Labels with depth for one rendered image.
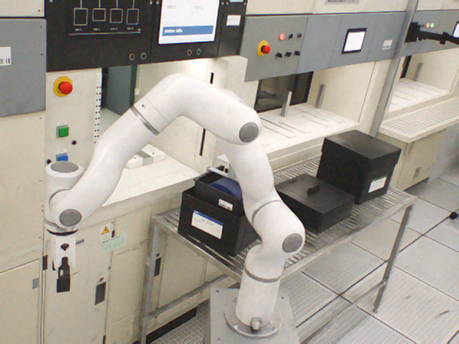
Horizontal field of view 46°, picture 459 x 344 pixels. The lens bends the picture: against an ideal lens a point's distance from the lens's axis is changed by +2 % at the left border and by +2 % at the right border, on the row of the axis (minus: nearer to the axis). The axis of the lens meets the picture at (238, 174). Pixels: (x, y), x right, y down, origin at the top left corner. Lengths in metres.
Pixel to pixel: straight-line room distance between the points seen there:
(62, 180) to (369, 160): 1.64
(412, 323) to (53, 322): 2.00
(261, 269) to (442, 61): 3.55
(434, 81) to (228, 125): 3.78
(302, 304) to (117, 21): 1.97
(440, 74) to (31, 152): 3.76
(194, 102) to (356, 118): 2.37
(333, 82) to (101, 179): 2.56
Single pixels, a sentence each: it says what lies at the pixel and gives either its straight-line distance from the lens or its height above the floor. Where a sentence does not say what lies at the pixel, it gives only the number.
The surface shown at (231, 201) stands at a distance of 2.02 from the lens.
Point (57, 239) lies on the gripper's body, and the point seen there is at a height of 1.15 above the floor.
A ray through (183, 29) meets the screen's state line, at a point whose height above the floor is 1.52.
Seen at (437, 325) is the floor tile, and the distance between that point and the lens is 3.44.
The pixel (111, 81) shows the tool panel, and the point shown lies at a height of 1.03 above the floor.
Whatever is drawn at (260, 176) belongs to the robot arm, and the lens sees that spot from 1.44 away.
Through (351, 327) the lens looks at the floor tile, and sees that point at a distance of 3.16.
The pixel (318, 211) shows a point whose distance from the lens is 2.31.
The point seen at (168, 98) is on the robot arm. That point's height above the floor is 1.51.
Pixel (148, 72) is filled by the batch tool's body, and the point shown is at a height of 1.21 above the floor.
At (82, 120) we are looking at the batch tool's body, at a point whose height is 1.22.
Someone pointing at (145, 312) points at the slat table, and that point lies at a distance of 2.52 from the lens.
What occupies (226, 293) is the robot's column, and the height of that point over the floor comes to 0.76.
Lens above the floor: 1.91
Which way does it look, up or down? 25 degrees down
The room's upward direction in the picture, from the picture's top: 10 degrees clockwise
